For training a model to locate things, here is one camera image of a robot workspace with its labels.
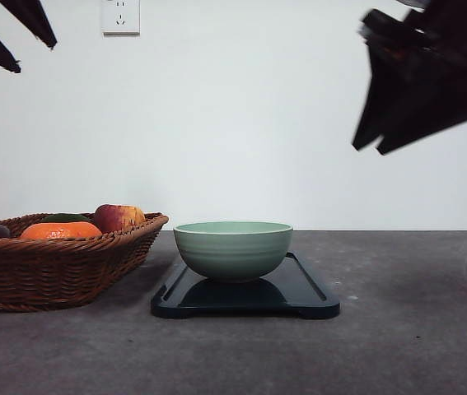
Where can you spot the green ceramic bowl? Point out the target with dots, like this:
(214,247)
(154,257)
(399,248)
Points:
(233,251)

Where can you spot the dark rectangular tray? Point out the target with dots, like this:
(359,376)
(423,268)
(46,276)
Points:
(293,289)

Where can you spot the red yellow apple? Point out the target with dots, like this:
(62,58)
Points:
(113,218)

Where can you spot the brown wicker basket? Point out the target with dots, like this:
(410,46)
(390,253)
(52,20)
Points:
(55,274)

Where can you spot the orange tangerine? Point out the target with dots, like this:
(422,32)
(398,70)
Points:
(60,230)

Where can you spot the white wall socket left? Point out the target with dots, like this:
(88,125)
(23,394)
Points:
(121,19)

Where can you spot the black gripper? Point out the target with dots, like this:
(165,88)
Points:
(399,81)

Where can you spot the green fruit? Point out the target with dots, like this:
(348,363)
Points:
(66,217)

